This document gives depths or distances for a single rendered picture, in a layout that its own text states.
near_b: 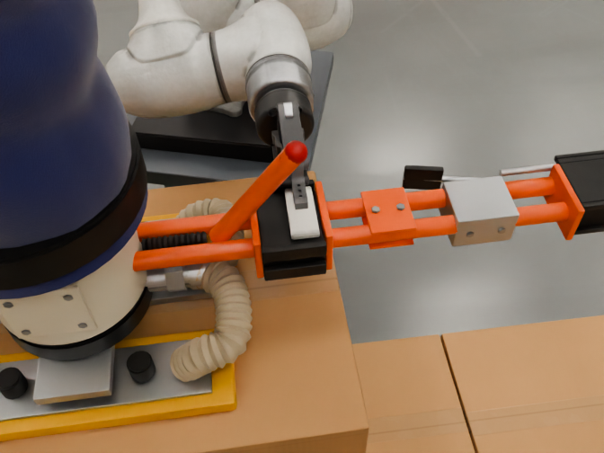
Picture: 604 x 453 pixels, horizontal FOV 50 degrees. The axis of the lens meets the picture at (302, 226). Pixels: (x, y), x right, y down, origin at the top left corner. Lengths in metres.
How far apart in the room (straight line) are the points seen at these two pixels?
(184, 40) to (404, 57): 2.20
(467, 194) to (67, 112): 0.44
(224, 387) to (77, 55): 0.40
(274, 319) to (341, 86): 2.13
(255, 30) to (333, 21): 0.56
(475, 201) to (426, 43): 2.45
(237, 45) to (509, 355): 0.87
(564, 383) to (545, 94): 1.76
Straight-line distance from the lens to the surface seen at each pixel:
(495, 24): 3.37
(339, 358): 0.78
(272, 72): 0.86
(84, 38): 0.53
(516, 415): 1.39
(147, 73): 0.93
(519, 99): 2.94
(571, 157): 0.82
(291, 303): 0.82
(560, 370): 1.47
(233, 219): 0.69
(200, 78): 0.92
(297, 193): 0.71
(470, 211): 0.74
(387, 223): 0.71
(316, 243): 0.68
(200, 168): 1.44
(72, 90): 0.52
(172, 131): 1.47
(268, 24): 0.93
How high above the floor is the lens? 1.76
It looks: 50 degrees down
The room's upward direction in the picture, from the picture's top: straight up
